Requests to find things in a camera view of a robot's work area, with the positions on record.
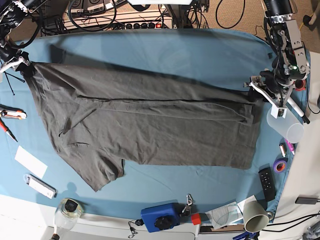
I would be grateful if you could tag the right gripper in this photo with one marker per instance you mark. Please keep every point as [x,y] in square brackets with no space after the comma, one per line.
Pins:
[10,53]

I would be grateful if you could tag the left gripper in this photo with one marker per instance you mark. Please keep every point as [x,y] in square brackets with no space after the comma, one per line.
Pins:
[269,84]

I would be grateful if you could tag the translucent plastic cup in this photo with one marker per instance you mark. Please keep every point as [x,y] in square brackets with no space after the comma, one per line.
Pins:
[289,127]

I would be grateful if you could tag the grey T-shirt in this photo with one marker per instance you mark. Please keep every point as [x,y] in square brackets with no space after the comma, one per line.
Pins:
[97,118]

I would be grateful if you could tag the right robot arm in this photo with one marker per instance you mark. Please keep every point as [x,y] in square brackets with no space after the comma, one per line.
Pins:
[12,13]

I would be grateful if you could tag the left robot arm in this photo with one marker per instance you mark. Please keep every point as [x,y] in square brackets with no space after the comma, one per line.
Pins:
[290,64]

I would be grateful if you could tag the black white marker pen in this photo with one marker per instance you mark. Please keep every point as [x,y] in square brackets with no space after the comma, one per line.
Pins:
[298,110]

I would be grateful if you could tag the orange white utility knife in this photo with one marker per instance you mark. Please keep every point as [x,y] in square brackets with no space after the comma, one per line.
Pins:
[12,113]

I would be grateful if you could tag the red tape roll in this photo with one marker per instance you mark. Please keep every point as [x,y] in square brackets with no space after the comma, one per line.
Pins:
[300,85]

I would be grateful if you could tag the small white battery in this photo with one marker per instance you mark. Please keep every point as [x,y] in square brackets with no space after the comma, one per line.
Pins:
[283,150]

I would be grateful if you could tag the pink marker pen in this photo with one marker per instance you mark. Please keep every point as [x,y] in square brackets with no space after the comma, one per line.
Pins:
[290,146]

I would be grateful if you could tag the purple tape roll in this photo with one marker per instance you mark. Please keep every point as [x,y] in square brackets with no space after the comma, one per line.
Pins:
[280,165]

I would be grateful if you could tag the white paper card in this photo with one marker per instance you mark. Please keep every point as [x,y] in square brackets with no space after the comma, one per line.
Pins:
[30,162]

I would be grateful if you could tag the black remote control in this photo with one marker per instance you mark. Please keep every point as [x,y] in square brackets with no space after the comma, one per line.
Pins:
[267,183]

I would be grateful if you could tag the white packaged stick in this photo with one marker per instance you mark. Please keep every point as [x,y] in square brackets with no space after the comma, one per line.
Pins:
[40,186]

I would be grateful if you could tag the printed paper sheet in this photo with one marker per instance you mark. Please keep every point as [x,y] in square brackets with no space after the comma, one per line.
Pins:
[228,214]

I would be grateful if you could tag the silver carabiner clip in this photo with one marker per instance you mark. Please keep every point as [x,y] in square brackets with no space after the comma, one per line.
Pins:
[189,200]

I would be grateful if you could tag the black power strip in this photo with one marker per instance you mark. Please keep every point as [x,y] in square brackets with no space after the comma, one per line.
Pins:
[145,25]

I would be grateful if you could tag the small red cube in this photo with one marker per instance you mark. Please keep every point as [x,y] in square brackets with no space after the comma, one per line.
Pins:
[196,219]

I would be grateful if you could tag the blue box with knob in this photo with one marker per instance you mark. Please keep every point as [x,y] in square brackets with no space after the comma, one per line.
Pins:
[160,218]

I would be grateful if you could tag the clear glass jar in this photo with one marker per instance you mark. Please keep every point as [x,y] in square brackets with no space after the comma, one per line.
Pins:
[67,215]

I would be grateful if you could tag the black cable ties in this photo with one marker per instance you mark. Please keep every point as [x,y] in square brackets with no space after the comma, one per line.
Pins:
[7,76]

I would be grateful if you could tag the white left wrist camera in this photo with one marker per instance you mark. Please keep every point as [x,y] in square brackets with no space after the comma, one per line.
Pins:
[278,112]

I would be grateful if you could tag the red handled pliers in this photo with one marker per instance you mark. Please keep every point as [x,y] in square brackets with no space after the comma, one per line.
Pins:
[7,130]

